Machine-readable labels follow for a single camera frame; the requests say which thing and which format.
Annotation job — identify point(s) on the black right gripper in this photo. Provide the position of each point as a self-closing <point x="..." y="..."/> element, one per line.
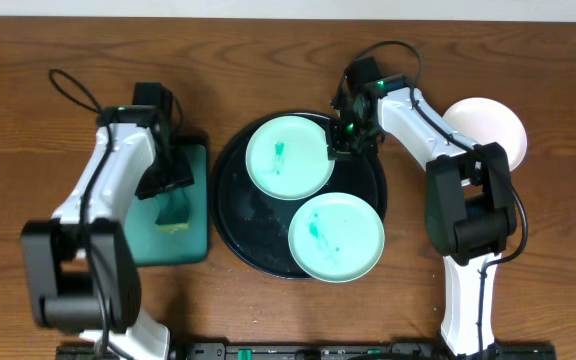
<point x="344" y="145"/>

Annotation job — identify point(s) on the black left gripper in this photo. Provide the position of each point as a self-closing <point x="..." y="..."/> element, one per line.
<point x="166" y="176"/>

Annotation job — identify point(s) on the green yellow sponge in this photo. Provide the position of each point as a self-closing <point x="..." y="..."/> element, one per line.
<point x="174" y="211"/>

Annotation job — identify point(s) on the green plate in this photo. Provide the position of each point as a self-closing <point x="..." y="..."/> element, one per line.
<point x="336" y="237"/>
<point x="287" y="158"/>

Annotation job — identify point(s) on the white plate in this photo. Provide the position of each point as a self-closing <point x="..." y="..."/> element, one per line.
<point x="485" y="121"/>

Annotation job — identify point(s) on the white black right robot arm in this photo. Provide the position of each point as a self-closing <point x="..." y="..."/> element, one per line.
<point x="471" y="206"/>

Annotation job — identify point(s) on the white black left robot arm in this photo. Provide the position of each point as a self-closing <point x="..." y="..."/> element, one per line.
<point x="80" y="272"/>

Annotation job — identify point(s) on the rectangular black water tray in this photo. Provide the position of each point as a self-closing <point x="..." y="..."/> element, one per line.
<point x="151" y="247"/>

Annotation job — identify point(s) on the round black tray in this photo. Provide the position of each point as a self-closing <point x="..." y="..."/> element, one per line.
<point x="255" y="225"/>

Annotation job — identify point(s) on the green plate front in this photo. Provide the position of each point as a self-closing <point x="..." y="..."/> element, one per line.
<point x="336" y="237"/>

